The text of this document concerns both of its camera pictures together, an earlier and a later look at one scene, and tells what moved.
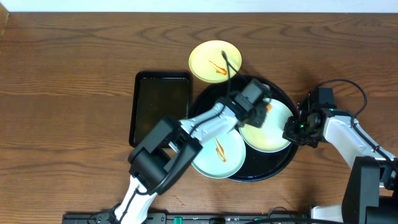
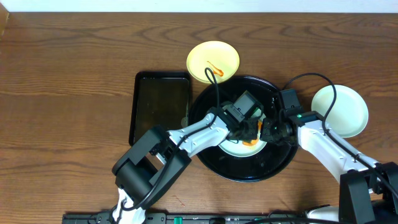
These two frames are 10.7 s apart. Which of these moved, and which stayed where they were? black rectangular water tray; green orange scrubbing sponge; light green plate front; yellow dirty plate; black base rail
Moved: green orange scrubbing sponge; light green plate front
Stayed: black base rail; black rectangular water tray; yellow dirty plate
